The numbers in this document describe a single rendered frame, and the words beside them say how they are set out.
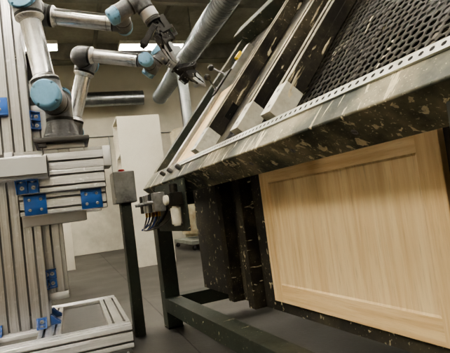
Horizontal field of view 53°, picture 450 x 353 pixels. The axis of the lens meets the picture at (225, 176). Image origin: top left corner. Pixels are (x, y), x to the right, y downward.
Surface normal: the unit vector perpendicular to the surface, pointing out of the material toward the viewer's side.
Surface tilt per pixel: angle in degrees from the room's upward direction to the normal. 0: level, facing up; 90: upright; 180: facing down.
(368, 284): 90
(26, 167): 90
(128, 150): 90
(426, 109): 140
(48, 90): 98
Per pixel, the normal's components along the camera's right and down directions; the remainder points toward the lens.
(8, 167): 0.33, -0.11
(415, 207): -0.91, 0.09
